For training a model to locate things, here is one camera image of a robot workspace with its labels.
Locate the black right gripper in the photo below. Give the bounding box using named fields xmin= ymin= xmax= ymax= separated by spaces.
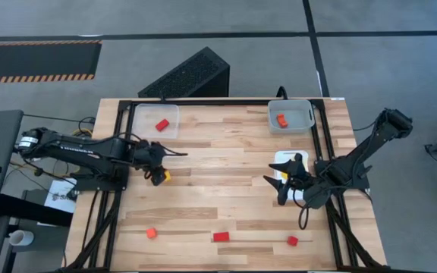
xmin=263 ymin=152 xmax=319 ymax=206

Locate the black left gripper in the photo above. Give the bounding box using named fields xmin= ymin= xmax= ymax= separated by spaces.
xmin=133 ymin=140 xmax=188 ymax=187

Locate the white plastic bin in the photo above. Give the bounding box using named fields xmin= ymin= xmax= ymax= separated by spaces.
xmin=273 ymin=150 xmax=310 ymax=202

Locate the clear plastic bin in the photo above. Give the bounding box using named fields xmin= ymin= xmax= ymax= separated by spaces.
xmin=131 ymin=102 xmax=181 ymax=140

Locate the grey plastic bin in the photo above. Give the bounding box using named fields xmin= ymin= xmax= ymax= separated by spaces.
xmin=266 ymin=99 xmax=316 ymax=135

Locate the black mesh computer case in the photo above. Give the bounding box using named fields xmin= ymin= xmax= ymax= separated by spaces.
xmin=137 ymin=45 xmax=231 ymax=99

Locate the white printed paper sheet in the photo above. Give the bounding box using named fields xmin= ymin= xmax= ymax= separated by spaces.
xmin=43 ymin=177 xmax=78 ymax=214

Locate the black hazard-striped floor mat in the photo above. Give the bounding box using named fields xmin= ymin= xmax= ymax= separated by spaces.
xmin=0 ymin=39 xmax=102 ymax=85

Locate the white cup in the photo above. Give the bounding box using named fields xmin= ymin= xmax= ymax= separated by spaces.
xmin=8 ymin=230 xmax=35 ymax=246

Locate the black aluminium table frame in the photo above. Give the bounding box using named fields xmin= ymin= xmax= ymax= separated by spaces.
xmin=64 ymin=97 xmax=390 ymax=273

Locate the yellow cable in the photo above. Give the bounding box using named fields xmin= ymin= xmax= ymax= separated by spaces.
xmin=70 ymin=127 xmax=93 ymax=138

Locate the black floor cable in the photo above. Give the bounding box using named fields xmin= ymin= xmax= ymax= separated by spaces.
xmin=23 ymin=113 xmax=96 ymax=127

